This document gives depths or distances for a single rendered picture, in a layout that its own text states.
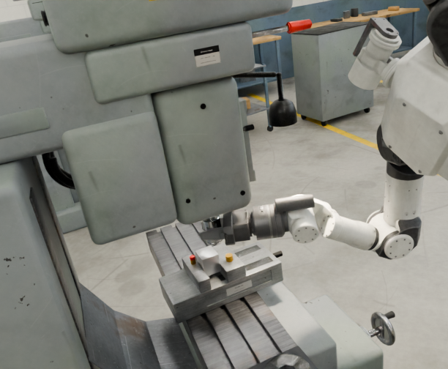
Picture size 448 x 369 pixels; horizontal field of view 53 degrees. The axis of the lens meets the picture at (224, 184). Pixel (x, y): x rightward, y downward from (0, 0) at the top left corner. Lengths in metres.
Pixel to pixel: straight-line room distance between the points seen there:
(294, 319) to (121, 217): 0.68
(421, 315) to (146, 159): 2.13
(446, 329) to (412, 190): 1.61
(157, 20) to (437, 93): 0.50
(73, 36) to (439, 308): 2.43
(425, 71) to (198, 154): 0.47
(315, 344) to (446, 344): 1.38
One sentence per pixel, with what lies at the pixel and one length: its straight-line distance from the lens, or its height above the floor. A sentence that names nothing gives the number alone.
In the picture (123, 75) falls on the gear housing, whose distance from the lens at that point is 0.88.
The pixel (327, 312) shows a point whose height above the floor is 0.75.
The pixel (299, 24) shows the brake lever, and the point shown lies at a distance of 1.00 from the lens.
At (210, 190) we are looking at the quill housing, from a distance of 1.01.
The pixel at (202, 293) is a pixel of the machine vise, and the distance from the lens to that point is 1.31.
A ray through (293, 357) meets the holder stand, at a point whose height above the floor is 1.15.
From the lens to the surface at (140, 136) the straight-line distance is 0.91.
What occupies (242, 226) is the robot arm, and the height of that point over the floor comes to 1.25.
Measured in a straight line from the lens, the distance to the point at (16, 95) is 0.89.
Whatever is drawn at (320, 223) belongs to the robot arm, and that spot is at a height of 1.19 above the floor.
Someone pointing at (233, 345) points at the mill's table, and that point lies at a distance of 1.24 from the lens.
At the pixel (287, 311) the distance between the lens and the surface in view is 1.44.
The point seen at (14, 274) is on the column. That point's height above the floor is 1.40.
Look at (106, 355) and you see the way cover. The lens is 1.17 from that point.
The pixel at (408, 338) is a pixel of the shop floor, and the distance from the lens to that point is 2.63.
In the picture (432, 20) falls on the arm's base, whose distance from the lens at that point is 0.75.
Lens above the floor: 1.81
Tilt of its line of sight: 24 degrees down
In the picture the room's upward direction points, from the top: 9 degrees counter-clockwise
